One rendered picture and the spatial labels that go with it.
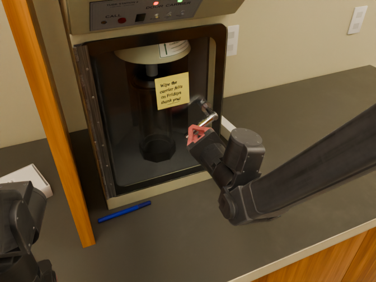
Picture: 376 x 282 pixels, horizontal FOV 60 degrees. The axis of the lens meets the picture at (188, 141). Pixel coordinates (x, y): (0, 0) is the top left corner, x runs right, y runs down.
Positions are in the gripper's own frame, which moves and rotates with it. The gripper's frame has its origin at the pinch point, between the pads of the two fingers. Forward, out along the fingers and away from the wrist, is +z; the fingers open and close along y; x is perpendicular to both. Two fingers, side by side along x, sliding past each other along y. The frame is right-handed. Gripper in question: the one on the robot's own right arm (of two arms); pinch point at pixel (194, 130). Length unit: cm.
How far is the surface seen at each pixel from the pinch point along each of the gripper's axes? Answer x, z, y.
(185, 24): -12.1, 5.4, 18.9
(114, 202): 28.0, 5.4, -7.0
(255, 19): -43, 48, -20
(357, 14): -84, 48, -50
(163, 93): 0.2, 4.1, 10.4
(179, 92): -2.8, 4.0, 8.1
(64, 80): 23, 49, 8
